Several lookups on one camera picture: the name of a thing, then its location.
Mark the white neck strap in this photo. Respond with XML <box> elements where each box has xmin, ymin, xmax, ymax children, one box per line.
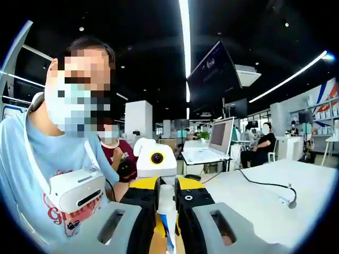
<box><xmin>23</xmin><ymin>92</ymin><xmax>103</xmax><ymax>196</ymax></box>

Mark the black chest device cable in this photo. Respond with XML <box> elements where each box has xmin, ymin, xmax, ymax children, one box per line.
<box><xmin>105</xmin><ymin>178</ymin><xmax>118</xmax><ymax>202</ymax></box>

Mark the white laptop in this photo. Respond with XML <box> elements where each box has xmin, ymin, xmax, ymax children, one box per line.
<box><xmin>181</xmin><ymin>116</ymin><xmax>235</xmax><ymax>165</ymax></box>

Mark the hanging dark monitor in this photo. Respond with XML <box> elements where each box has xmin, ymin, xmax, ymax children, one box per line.
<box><xmin>186</xmin><ymin>39</ymin><xmax>243</xmax><ymax>113</ymax></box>

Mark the white VR headset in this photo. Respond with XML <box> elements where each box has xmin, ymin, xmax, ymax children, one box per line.
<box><xmin>49</xmin><ymin>166</ymin><xmax>107</xmax><ymax>214</ymax></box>

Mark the metal shelf of white bins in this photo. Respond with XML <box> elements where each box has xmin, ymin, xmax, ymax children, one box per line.
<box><xmin>290</xmin><ymin>99</ymin><xmax>339</xmax><ymax>138</ymax></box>

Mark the black monitor on tripod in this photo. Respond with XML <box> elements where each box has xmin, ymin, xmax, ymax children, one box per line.
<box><xmin>298</xmin><ymin>110</ymin><xmax>314</xmax><ymax>124</ymax></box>

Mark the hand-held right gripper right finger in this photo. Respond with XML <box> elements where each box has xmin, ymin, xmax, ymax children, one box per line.
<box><xmin>173</xmin><ymin>176</ymin><xmax>292</xmax><ymax>254</ymax></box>

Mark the black gooseneck table cable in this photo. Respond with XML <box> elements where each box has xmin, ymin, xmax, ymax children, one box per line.
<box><xmin>236</xmin><ymin>168</ymin><xmax>298</xmax><ymax>210</ymax></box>

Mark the person in light-blue shirt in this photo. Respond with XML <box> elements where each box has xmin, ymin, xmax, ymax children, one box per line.
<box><xmin>0</xmin><ymin>111</ymin><xmax>120</xmax><ymax>248</ymax></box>

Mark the long linear ceiling light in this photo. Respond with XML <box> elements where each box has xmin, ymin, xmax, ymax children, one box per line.
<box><xmin>248</xmin><ymin>50</ymin><xmax>328</xmax><ymax>104</ymax></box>

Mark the person's own head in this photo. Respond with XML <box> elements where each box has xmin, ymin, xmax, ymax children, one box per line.
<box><xmin>46</xmin><ymin>36</ymin><xmax>117</xmax><ymax>137</ymax></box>

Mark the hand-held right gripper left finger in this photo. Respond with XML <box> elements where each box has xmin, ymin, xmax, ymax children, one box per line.
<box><xmin>49</xmin><ymin>176</ymin><xmax>162</xmax><ymax>254</ymax></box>

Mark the white office chair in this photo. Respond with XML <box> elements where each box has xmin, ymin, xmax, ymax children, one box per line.
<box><xmin>266</xmin><ymin>138</ymin><xmax>279</xmax><ymax>164</ymax></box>

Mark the white ceiling air conditioner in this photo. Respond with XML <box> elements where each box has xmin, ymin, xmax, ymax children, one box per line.
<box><xmin>234</xmin><ymin>64</ymin><xmax>262</xmax><ymax>88</ymax></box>

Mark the black pole monitor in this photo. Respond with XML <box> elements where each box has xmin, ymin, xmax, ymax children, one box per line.
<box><xmin>225</xmin><ymin>98</ymin><xmax>248</xmax><ymax>119</ymax></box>

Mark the white counter cabinet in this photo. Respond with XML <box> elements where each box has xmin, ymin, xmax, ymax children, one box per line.
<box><xmin>275</xmin><ymin>135</ymin><xmax>305</xmax><ymax>161</ymax></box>

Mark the curved ceiling light strip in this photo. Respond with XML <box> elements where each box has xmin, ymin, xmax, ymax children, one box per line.
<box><xmin>179</xmin><ymin>0</ymin><xmax>192</xmax><ymax>120</ymax></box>

